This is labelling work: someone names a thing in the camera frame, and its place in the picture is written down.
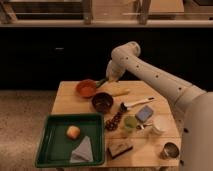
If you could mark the orange bowl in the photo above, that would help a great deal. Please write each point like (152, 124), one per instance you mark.
(86, 88)

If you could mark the blue sponge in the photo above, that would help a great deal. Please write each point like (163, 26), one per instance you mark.
(144, 114)

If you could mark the metal cup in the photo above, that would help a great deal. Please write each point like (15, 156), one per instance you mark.
(170, 151)

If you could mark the green plastic cup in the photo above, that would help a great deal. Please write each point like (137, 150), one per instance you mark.
(129, 124)

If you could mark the bunch of dark grapes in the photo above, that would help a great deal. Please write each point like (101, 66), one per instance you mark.
(112, 124)

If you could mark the orange round fruit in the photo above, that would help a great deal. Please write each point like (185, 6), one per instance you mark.
(73, 132)

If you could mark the white round container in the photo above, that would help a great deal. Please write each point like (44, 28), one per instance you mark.
(159, 125)

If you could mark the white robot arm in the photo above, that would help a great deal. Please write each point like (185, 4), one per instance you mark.
(196, 153)

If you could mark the green pepper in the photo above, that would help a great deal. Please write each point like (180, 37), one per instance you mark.
(101, 82)

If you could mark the grey folded cloth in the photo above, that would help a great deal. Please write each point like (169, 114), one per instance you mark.
(83, 153)

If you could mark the dark purple bowl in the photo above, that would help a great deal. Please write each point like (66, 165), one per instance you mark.
(102, 102)

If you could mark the yellow corn cob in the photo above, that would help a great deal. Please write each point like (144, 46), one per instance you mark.
(121, 92)

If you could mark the green plastic tray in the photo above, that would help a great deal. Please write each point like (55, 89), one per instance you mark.
(55, 147)

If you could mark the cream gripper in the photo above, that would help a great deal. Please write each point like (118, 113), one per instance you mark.
(112, 76)

